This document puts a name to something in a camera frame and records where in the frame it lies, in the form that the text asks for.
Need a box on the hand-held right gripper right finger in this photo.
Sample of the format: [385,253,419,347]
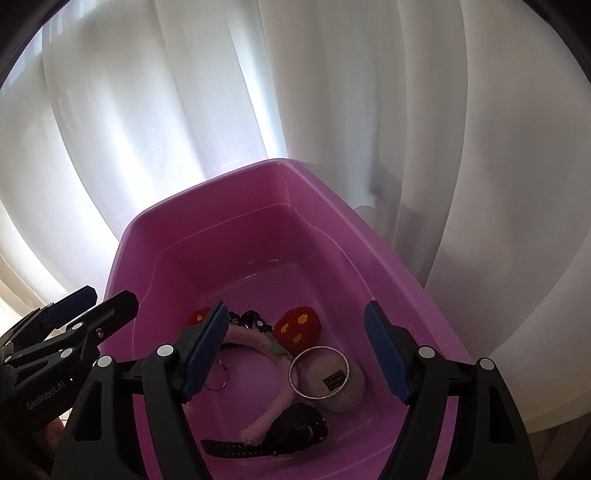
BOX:
[364,300,539,480]

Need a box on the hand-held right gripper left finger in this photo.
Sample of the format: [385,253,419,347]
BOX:
[51,301,230,480]

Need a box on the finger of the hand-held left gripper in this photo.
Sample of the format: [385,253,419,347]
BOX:
[4,290,140,374]
[8,286,98,346]

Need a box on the thin silver hoop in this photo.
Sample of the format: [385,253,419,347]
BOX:
[205,359,230,393]

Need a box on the beige fluffy hair clip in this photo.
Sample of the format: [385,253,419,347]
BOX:
[295,348,368,414]

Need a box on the black dotted strap heart badge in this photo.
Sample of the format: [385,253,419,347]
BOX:
[228,310,272,333]

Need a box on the silver bangle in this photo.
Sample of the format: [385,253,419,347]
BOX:
[289,346,350,400]

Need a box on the pink strawberry headband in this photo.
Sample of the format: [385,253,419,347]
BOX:
[191,302,321,446]

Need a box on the black hair claw clip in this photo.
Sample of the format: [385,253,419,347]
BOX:
[201,402,329,459]

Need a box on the pink plastic bin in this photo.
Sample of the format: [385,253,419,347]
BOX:
[102,158,476,480]

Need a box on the white curtain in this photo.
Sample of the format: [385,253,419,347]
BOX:
[0,0,591,444]

